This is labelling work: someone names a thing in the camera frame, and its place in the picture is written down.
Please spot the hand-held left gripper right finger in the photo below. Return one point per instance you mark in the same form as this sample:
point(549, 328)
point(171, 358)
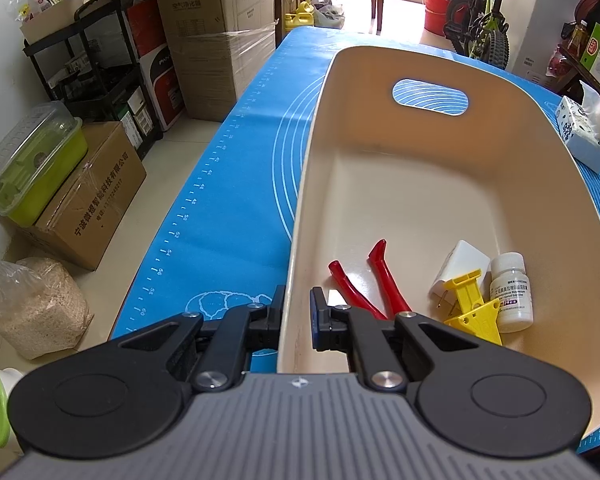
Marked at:
point(317, 320)

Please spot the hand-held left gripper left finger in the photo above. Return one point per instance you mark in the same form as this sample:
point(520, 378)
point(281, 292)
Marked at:
point(260, 327)

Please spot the yellow plastic clamp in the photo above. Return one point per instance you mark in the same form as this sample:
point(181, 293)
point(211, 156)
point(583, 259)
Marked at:
point(472, 312)

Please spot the white plug charger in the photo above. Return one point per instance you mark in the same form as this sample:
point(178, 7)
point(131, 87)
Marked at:
point(462, 260)

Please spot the beige plastic basket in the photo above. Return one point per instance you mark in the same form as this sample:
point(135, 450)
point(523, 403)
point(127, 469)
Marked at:
point(430, 185)

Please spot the white pill bottle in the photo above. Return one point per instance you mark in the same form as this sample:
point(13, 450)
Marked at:
point(511, 305)

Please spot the blue silicone mat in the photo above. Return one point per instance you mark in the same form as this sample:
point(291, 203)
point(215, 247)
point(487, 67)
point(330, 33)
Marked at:
point(250, 160)

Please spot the flat brown cardboard box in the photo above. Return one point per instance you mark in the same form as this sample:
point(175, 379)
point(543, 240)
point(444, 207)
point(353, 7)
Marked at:
point(90, 195)

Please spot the clear bag of grain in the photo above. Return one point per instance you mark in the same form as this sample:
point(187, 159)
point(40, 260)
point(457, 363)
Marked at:
point(35, 305)

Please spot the red and white appliance box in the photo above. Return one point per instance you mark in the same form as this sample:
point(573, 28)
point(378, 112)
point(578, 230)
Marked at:
point(162, 85)

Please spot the green container clear lid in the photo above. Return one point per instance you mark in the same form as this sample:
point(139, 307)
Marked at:
point(40, 165)

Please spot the black metal rack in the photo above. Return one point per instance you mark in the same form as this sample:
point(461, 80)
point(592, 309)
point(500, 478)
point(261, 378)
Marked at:
point(100, 90)

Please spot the tall wrapped cardboard box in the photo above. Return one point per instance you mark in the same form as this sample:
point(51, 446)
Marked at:
point(215, 35)

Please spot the yellow plastic jug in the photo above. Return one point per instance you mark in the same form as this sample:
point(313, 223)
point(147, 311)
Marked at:
point(300, 15)

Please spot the grey plastic bag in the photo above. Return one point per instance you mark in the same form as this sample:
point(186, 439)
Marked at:
point(327, 10)

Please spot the white tissue box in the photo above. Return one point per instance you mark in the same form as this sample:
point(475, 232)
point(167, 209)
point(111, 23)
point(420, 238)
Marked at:
point(580, 135)

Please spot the red plastic bucket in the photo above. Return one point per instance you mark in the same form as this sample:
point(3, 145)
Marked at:
point(437, 12)

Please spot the green and black bicycle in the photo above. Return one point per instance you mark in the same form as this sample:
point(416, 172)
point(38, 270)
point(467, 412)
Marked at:
point(480, 25)

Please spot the dark wooden side table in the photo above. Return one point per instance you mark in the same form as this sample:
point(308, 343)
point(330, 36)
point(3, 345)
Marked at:
point(580, 72)

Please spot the cardboard box with bottles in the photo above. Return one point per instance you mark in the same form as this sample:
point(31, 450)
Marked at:
point(65, 10)

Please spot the white chest freezer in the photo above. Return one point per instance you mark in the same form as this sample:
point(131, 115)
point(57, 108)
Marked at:
point(545, 20)

